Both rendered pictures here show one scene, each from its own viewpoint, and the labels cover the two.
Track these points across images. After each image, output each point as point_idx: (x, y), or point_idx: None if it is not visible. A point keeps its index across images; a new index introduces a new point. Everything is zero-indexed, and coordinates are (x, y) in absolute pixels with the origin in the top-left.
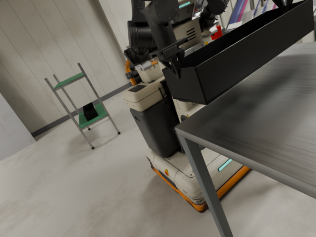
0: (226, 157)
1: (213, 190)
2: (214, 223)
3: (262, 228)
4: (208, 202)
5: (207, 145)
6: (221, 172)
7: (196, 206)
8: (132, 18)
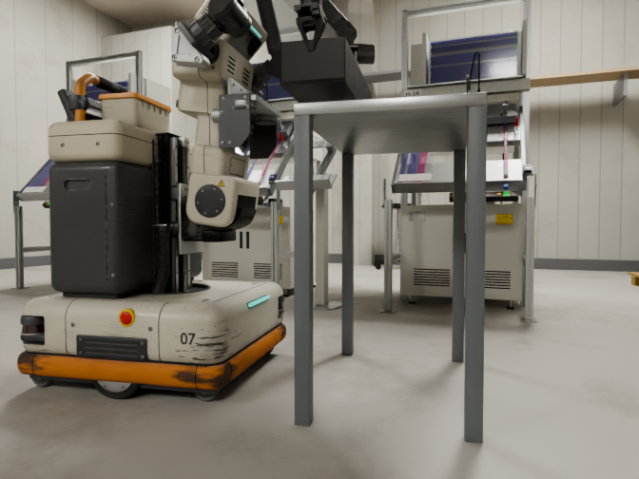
0: (380, 109)
1: (312, 228)
2: (241, 409)
3: (324, 394)
4: (300, 255)
5: (354, 106)
6: (250, 315)
7: (210, 367)
8: None
